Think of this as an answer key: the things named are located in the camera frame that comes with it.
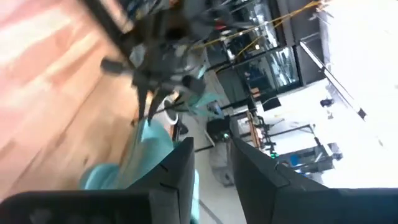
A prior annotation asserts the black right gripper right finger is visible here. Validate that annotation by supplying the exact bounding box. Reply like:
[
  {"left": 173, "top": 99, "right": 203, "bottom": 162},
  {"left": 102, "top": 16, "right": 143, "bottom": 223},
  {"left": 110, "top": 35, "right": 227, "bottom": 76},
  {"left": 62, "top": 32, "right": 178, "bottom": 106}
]
[{"left": 229, "top": 136, "right": 329, "bottom": 224}]

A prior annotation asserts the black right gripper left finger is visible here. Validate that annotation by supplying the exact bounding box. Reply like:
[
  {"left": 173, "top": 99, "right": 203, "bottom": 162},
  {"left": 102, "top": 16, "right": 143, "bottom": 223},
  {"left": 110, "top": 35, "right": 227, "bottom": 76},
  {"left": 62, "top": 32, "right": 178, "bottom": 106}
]
[{"left": 126, "top": 136, "right": 196, "bottom": 224}]

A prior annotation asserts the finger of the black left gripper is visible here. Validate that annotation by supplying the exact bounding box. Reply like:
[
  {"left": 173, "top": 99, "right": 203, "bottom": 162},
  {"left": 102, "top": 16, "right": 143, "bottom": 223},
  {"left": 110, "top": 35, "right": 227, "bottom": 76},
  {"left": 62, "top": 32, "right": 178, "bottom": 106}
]
[
  {"left": 136, "top": 82, "right": 149, "bottom": 122},
  {"left": 147, "top": 88, "right": 170, "bottom": 125}
]

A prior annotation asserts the teal rubber slide sandal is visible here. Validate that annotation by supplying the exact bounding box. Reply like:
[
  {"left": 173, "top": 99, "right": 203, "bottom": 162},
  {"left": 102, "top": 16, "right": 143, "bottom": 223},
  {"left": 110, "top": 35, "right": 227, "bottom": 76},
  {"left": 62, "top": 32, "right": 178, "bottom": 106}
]
[{"left": 79, "top": 119, "right": 200, "bottom": 224}]

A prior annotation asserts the black computer with blue light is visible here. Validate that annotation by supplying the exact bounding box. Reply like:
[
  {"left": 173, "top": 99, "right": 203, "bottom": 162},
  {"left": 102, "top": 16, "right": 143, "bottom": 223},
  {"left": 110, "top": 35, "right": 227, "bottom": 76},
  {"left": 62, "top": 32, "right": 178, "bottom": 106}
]
[{"left": 206, "top": 119, "right": 233, "bottom": 141}]

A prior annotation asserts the black glass-front cabinet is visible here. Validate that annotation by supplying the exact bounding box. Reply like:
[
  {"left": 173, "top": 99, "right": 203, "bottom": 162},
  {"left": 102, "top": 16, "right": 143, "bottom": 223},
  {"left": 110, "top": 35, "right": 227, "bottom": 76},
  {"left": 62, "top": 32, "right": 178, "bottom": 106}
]
[{"left": 216, "top": 46, "right": 302, "bottom": 105}]

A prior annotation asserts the yellow hanging cable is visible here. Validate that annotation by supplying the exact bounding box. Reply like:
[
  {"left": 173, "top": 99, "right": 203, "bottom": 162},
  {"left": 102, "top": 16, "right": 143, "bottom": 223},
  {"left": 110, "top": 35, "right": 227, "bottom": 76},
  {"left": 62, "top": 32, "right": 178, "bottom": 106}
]
[{"left": 192, "top": 1, "right": 321, "bottom": 60}]

